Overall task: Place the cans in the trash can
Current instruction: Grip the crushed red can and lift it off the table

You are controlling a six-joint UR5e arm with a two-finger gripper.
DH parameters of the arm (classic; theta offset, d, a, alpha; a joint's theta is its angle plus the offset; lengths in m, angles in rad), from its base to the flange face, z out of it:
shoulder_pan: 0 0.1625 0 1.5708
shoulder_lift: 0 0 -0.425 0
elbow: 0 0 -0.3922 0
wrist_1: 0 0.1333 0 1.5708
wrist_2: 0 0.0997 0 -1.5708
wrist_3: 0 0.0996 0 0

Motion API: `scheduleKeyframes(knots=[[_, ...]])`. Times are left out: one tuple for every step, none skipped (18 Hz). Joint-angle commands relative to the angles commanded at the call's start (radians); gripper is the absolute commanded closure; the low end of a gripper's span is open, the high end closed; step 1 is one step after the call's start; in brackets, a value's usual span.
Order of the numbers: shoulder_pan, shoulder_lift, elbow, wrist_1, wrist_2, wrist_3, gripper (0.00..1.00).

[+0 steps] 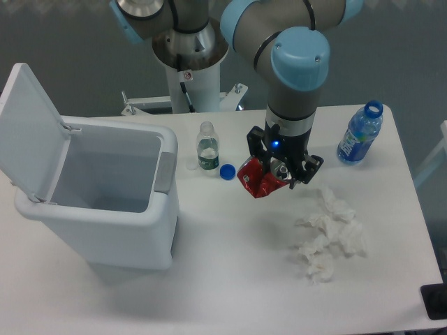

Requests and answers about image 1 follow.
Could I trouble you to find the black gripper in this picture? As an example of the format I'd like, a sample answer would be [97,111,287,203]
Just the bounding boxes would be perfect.
[247,120,324,189]

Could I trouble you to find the crushed red soda can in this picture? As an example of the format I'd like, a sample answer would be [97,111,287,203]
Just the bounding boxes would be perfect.
[237,156,287,198]

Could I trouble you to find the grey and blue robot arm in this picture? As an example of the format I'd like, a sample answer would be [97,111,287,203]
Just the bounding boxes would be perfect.
[110,1,363,187]

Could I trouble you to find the white trash can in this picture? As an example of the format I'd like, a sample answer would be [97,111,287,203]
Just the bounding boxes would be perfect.
[15,117,179,270]

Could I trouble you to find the white trash can lid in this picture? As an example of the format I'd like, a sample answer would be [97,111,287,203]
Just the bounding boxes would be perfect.
[1,63,81,202]

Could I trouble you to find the blue bottle cap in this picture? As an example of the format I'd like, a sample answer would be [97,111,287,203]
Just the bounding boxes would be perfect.
[219,163,236,181]

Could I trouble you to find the clear green-label water bottle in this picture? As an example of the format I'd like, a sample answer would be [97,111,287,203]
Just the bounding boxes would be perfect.
[196,121,219,177]

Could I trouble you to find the crumpled white tissue upper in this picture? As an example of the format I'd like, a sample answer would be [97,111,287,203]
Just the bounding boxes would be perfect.
[296,185,358,235]

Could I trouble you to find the crumpled white tissue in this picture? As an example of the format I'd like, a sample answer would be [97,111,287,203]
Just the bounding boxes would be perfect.
[289,220,367,284]
[296,185,358,235]

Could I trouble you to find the blue plastic drink bottle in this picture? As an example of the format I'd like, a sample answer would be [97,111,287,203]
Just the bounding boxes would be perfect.
[337,100,383,165]

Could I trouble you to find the crumpled white tissue lower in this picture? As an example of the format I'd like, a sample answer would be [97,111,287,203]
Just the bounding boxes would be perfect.
[289,220,367,284]

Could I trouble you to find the black device at edge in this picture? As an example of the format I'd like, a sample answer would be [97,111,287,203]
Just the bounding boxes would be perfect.
[420,283,446,320]

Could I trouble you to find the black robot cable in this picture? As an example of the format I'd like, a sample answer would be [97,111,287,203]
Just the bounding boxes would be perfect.
[178,79,195,113]

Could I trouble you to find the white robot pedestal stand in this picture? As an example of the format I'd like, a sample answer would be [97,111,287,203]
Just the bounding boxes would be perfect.
[122,64,249,116]

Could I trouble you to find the white frame at right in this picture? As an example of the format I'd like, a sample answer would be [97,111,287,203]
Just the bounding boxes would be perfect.
[413,120,446,189]

